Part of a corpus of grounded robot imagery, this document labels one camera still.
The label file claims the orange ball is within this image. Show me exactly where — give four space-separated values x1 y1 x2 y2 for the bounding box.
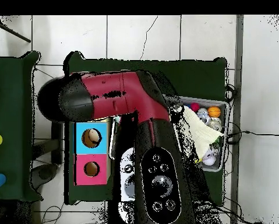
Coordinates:
207 106 222 118

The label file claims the silver can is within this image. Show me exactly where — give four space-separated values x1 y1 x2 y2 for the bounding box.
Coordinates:
208 117 223 132

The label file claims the wooden box with three holes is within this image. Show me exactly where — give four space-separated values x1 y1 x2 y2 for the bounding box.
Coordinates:
73 117 113 187

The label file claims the cream yellow cloth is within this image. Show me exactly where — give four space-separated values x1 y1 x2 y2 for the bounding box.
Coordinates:
182 106 224 162

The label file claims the black cable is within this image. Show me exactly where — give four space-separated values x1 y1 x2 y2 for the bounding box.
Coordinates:
225 130 279 144

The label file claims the black tripod leg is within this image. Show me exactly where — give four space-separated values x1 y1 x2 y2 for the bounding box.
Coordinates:
0 19 31 43

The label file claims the white ball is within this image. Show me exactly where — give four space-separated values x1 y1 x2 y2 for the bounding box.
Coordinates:
202 149 217 166

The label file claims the shallow silver mesh bin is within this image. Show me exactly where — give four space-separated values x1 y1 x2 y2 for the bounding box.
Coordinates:
108 95 229 173

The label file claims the dark green side table cloth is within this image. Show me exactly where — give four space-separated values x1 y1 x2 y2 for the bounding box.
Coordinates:
0 51 43 202

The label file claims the grey round floor base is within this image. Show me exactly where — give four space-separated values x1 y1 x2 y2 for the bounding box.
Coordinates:
31 163 59 190

